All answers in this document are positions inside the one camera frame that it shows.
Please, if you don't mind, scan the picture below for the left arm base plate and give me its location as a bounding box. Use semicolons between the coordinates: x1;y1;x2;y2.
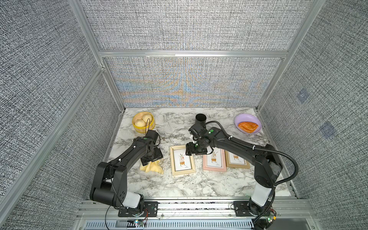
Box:
118;201;159;218

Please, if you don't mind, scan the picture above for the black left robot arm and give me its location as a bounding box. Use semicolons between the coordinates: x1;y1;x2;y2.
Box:
90;130;163;212

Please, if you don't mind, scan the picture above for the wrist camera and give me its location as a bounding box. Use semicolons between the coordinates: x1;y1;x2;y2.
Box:
188;124;207;141
144;129;161;145

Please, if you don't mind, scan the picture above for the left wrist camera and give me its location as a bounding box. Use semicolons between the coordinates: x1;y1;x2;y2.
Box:
144;129;161;145

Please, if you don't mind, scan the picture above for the right steamed bun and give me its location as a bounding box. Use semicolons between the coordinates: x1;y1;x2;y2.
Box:
142;114;153;124

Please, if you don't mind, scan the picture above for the purple bowl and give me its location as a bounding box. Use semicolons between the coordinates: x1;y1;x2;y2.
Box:
234;114;262;134

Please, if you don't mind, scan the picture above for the yellow bamboo steamer basket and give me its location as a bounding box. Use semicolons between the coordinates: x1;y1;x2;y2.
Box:
132;112;156;134

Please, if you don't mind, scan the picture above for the wooden picture frame deer print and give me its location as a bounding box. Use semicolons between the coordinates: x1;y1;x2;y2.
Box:
225;151;250;169

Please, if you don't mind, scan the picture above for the steamed bun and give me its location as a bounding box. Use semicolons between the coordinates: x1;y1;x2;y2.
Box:
134;119;146;127
142;114;153;124

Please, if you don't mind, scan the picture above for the left steamed bun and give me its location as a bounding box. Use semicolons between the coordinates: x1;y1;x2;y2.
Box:
134;119;146;127

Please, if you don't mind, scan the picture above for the yellow microfibre cloth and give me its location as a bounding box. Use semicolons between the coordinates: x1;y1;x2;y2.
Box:
140;160;164;174

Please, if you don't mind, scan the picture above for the black mug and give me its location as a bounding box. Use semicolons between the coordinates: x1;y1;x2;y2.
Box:
195;114;207;127

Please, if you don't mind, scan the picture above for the black corrugated cable conduit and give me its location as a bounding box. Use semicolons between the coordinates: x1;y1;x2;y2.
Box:
205;120;299;186

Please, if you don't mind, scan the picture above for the orange food in bowl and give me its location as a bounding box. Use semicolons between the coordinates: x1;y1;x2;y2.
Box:
238;121;259;133

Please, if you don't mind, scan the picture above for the pink picture frame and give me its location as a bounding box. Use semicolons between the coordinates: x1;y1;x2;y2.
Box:
203;154;227;173

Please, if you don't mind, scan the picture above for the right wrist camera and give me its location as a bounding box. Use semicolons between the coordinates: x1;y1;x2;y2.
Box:
188;124;207;141

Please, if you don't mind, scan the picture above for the aluminium front rail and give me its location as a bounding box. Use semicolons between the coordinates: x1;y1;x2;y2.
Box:
72;197;323;230

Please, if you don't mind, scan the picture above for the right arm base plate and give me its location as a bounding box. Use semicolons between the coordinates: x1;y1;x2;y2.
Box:
233;201;277;217

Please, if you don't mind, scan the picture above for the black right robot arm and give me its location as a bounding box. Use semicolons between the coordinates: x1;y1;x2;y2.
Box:
186;121;299;217

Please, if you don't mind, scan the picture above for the light wood picture frame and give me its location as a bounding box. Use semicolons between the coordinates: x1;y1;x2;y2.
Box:
170;145;196;177

